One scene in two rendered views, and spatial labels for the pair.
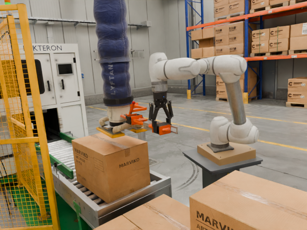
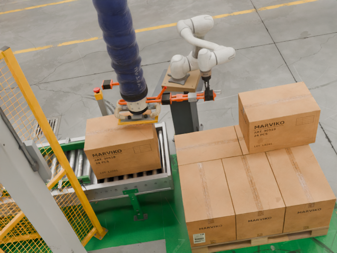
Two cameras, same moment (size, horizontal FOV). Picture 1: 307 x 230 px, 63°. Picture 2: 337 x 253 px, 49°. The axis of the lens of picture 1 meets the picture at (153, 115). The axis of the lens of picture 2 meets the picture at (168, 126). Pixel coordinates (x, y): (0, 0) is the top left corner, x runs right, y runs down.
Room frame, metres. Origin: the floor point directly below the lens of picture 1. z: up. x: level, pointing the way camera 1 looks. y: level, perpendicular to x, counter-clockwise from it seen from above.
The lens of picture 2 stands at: (0.10, 1.92, 3.12)
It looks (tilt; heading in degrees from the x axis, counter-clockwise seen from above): 43 degrees down; 312
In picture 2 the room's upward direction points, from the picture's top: 12 degrees counter-clockwise
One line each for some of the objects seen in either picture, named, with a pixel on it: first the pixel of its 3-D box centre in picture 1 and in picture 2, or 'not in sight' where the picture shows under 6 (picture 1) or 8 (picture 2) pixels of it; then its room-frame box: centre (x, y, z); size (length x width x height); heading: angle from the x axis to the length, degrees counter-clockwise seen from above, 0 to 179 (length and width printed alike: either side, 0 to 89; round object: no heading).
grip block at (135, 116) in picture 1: (134, 118); (166, 98); (1.68, 0.13, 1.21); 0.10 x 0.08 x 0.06; 121
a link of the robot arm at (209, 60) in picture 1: (209, 65); (184, 27); (1.81, -0.42, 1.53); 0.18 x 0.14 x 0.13; 140
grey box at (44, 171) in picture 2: not in sight; (26, 162); (1.78, 1.34, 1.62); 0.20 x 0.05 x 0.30; 39
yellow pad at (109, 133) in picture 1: (109, 129); (137, 117); (1.85, 0.34, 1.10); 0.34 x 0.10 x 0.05; 31
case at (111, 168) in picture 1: (109, 162); (123, 143); (2.06, 0.41, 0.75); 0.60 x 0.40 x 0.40; 40
